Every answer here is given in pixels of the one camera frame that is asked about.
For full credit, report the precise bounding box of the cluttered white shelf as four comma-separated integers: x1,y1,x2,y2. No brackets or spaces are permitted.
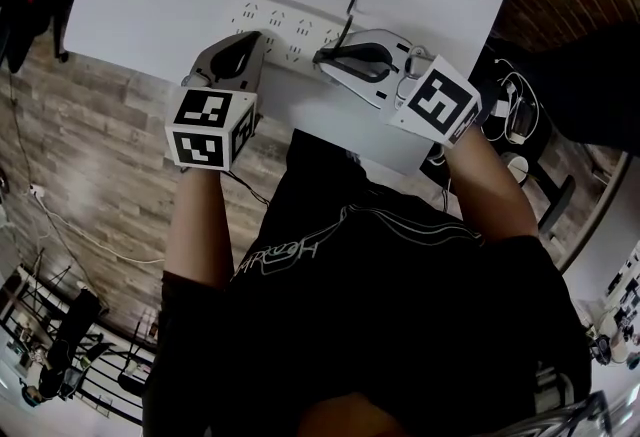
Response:
574,239,640,371

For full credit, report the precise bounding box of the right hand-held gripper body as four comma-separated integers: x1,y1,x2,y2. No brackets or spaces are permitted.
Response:
387,46,484,149

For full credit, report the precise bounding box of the large black office chair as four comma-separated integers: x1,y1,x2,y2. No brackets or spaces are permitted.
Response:
522,19,640,256

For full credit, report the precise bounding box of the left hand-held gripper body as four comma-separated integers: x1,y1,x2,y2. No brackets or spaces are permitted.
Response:
164,87,262,172

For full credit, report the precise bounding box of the white round device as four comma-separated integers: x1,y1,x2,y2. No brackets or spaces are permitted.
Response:
502,152,534,186

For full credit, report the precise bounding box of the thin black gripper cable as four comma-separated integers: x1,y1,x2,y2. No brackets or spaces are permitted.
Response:
227,169,274,209

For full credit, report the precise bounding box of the white power strip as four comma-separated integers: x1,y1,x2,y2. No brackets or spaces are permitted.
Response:
227,0,374,74

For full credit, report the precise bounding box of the person's left forearm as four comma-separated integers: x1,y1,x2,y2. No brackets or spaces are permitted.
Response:
164,167,236,294

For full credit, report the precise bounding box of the person's right forearm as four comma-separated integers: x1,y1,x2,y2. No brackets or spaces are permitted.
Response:
442,124,542,246

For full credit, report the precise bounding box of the person's black t-shirt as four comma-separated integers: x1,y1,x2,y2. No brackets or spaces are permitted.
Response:
143,128,596,437

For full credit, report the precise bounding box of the white floor cable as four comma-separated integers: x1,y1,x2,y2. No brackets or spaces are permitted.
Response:
28,183,167,267

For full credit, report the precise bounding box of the bundle of white cables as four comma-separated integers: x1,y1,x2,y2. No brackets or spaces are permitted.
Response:
482,55,544,146

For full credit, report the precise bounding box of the black metal rack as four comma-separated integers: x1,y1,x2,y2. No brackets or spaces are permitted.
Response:
0,262,156,426

